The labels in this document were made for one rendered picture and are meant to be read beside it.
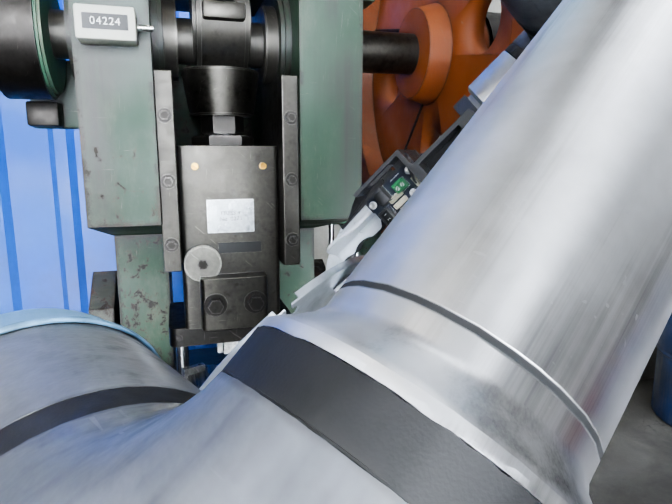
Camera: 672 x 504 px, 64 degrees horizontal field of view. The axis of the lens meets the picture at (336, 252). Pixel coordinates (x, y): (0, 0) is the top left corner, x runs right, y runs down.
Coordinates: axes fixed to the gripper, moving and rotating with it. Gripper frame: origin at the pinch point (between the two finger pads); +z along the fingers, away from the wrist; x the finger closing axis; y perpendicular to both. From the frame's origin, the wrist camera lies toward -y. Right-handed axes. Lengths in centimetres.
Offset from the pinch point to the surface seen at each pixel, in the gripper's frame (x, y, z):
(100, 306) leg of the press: -34, -34, 61
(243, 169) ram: -24.2, -22.5, 10.5
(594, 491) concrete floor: 102, -142, 45
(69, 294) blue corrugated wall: -70, -86, 120
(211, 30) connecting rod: -40.4, -20.4, -1.1
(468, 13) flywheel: -20, -40, -27
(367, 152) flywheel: -23, -68, 5
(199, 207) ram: -24.0, -18.4, 18.2
